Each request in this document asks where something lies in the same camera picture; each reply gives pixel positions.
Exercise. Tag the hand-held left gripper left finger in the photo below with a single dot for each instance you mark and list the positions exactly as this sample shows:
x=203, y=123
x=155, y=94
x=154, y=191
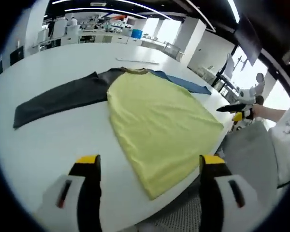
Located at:
x=89, y=183

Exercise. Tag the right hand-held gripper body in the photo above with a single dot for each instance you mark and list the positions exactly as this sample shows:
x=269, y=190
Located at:
x=247, y=96

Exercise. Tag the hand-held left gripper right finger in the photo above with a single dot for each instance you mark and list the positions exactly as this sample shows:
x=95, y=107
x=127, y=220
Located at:
x=210, y=183

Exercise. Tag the yellow black blue garment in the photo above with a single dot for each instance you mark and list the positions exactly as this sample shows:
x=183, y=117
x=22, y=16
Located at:
x=154, y=125

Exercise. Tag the grey mesh chair seat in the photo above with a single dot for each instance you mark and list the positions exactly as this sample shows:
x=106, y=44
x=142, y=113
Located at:
x=178, y=212

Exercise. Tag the person's white printed shirt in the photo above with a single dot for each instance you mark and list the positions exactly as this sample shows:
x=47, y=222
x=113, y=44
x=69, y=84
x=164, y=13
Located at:
x=287, y=145

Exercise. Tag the black hanging panel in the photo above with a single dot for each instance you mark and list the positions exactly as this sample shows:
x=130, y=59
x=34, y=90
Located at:
x=249, y=38

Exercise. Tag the white wide pillar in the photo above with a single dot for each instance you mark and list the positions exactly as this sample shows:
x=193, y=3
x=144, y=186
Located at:
x=205, y=43

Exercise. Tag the blue bin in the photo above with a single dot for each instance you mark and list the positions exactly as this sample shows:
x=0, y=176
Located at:
x=136, y=33

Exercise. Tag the white cabinet row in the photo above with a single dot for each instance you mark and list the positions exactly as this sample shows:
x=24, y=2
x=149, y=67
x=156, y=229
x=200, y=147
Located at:
x=120, y=40

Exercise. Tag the orange box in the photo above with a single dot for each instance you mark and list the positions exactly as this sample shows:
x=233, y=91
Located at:
x=118, y=17

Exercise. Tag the black cabinet box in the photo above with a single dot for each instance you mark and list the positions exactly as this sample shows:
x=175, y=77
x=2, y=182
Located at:
x=16, y=56

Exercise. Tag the long ceiling light strip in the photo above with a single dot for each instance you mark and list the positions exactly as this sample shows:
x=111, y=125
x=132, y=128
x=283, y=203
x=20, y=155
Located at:
x=111, y=5
x=106, y=10

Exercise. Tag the white square pillar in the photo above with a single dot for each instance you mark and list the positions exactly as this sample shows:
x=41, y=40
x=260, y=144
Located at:
x=37, y=26

